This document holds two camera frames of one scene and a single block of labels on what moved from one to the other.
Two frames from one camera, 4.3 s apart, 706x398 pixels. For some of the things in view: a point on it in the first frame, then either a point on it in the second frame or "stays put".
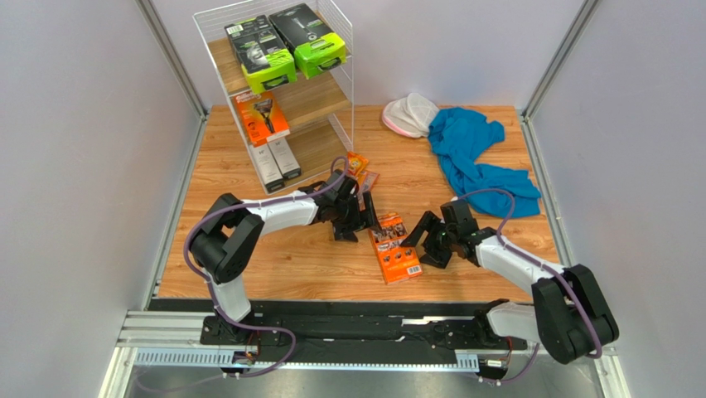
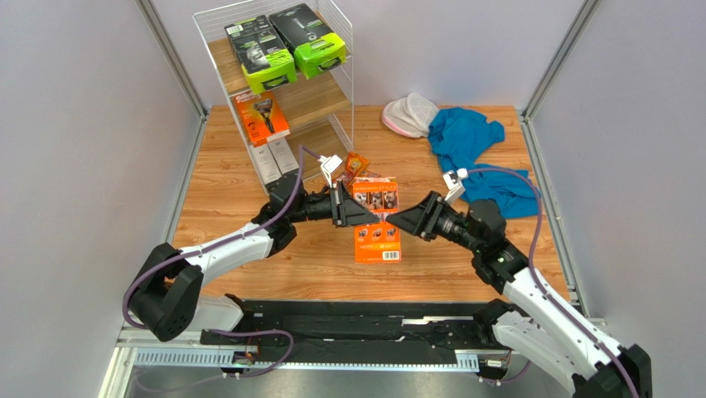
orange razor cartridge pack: (396, 263) → (380, 241)
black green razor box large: (263, 54) stays put
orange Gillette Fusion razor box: (263, 117) stays put
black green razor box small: (316, 48) stays put
